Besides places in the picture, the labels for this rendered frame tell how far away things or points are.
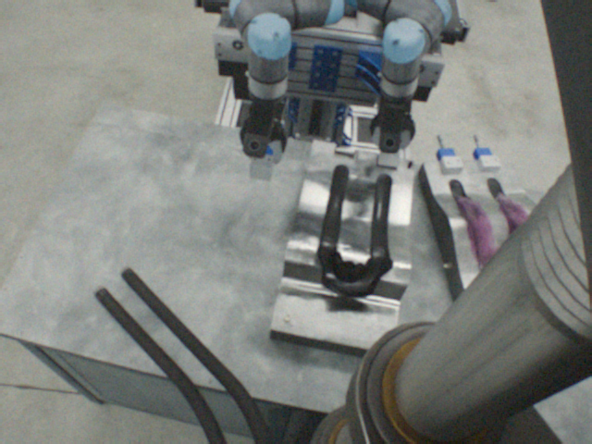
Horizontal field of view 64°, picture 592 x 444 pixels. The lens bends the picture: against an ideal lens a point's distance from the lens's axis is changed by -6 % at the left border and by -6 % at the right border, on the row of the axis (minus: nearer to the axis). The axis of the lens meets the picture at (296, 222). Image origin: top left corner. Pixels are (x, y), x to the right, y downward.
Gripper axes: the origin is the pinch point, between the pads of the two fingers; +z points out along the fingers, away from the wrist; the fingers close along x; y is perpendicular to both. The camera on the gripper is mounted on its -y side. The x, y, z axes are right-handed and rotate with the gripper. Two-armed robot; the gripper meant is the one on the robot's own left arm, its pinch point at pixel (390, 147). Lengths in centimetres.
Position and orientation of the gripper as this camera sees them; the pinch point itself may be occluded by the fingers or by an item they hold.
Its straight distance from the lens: 124.1
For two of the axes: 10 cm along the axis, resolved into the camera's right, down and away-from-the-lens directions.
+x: -9.8, -1.3, 1.6
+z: 0.9, 4.4, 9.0
